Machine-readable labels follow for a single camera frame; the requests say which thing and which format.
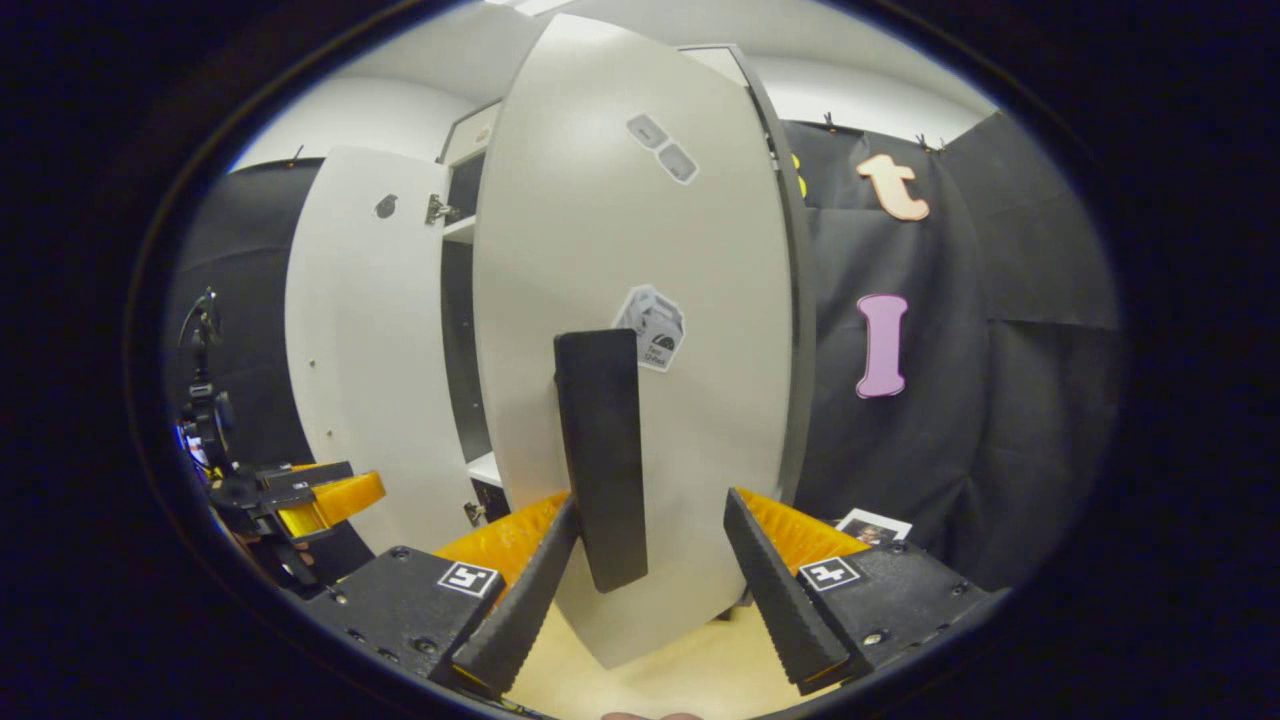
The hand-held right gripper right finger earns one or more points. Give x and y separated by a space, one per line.
790 610

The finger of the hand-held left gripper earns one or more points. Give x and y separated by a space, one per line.
310 474
330 503

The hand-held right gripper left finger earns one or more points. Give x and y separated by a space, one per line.
530 610

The grey shoe cabinet door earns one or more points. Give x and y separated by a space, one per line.
365 350
620 200

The grey shoe cabinet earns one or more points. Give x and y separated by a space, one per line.
803 300

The white photo card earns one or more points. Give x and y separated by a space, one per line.
873 527

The black backdrop cloth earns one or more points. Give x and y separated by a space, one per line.
240 270
1000 420

